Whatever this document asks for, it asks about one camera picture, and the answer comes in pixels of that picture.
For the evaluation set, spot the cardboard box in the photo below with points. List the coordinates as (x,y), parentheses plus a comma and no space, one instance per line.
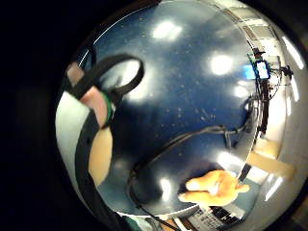
(271,159)

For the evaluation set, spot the black tripod stand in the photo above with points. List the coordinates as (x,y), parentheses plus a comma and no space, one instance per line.
(265,106)

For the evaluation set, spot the blue monitor screen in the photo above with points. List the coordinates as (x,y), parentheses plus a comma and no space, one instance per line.
(248,72)

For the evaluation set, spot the long ceiling light strip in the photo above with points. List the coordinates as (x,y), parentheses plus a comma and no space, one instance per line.
(292,52)

